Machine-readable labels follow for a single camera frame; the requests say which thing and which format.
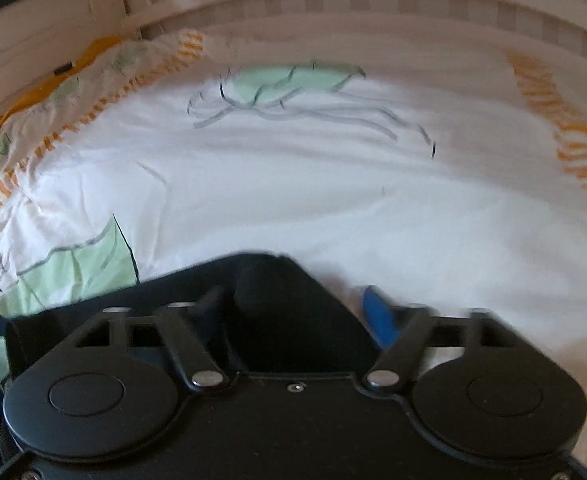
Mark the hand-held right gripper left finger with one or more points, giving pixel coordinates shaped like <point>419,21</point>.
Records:
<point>188,332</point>

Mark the white jellyfish print duvet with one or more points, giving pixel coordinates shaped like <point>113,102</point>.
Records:
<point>323,200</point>

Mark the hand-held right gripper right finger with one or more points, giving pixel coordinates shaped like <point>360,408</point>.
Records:
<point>379,316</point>

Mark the yellow bed sheet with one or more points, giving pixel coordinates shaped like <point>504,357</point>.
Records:
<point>28,102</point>

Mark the white wooden bed frame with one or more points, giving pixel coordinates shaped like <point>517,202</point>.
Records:
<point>323,5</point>

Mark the dark navy zip jacket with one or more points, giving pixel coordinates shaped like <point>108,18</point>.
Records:
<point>283,310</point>

